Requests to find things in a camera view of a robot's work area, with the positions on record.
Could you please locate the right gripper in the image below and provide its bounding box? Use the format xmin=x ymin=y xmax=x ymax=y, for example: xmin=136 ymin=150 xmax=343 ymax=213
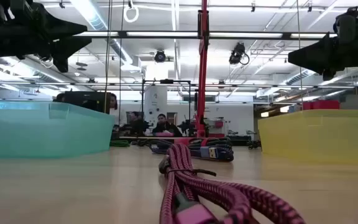
xmin=287 ymin=5 xmax=358 ymax=82

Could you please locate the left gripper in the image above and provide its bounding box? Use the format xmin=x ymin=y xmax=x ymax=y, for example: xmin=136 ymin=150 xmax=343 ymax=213
xmin=0 ymin=0 xmax=93 ymax=73

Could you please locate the purple-blue braided USB cable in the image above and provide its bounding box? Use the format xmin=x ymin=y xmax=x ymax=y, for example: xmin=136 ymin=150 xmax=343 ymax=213
xmin=150 ymin=141 xmax=234 ymax=163

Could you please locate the red storage bin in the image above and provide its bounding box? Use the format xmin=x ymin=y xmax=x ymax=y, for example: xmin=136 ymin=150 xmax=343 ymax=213
xmin=302 ymin=99 xmax=341 ymax=111

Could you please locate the black monitor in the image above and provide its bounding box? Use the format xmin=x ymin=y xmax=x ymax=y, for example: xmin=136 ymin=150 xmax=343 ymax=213
xmin=53 ymin=90 xmax=111 ymax=114

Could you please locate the yellow translucent plastic bin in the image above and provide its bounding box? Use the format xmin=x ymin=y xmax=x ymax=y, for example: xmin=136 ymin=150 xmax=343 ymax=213
xmin=257 ymin=108 xmax=358 ymax=166

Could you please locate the person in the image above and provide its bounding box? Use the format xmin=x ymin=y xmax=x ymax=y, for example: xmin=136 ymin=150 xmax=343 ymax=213
xmin=106 ymin=92 xmax=119 ymax=114
xmin=120 ymin=111 xmax=150 ymax=137
xmin=152 ymin=113 xmax=183 ymax=138

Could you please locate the teal translucent plastic bin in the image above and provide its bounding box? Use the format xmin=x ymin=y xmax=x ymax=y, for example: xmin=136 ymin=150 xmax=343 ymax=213
xmin=0 ymin=99 xmax=116 ymax=159

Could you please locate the overhead light bar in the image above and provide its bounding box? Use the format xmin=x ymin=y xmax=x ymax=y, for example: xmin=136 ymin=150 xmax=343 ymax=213
xmin=73 ymin=30 xmax=338 ymax=40

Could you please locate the red desk lamp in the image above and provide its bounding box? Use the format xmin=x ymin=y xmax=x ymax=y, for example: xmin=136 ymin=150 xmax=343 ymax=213
xmin=195 ymin=0 xmax=226 ymax=139

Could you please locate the white hanging ring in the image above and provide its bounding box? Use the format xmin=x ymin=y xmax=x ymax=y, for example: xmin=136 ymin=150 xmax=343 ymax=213
xmin=122 ymin=3 xmax=140 ymax=24

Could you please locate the black camera with cable loop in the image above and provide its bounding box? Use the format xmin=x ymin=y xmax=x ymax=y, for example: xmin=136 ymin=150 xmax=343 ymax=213
xmin=228 ymin=42 xmax=250 ymax=66

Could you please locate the round black overhead camera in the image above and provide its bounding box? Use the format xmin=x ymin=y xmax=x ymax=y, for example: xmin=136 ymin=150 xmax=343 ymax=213
xmin=153 ymin=49 xmax=167 ymax=63

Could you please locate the black metal frame stand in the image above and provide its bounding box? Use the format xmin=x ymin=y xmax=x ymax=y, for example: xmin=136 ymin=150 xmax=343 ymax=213
xmin=140 ymin=78 xmax=193 ymax=138

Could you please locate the pink braided USB cable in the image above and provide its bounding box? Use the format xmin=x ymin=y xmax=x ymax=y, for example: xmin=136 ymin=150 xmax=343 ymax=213
xmin=158 ymin=142 xmax=307 ymax=224

